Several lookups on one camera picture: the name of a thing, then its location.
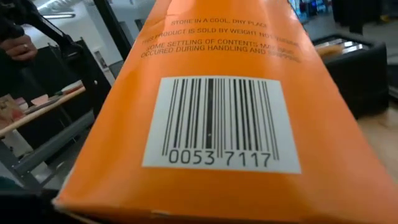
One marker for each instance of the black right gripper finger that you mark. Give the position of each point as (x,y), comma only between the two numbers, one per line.
(25,208)

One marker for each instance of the orange cereal box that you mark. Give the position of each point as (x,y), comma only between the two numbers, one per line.
(311,124)

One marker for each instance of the person's forearm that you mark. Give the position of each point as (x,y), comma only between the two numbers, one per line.
(9,25)

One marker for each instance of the small pink bowl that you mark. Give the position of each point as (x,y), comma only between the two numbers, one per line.
(39,100)

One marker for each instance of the black cabinet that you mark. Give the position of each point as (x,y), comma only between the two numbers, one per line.
(81,77)

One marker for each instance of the person's hand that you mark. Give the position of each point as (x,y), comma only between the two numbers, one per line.
(18,48)

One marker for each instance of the ceiling light strip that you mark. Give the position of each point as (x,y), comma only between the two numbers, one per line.
(59,15)

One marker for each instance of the black four-slot toaster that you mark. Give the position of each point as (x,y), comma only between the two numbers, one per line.
(357,81)

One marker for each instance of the wooden workbench with grey frame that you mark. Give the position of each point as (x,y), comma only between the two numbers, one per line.
(40,110)

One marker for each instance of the black upright post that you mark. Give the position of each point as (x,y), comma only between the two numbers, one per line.
(112,28)

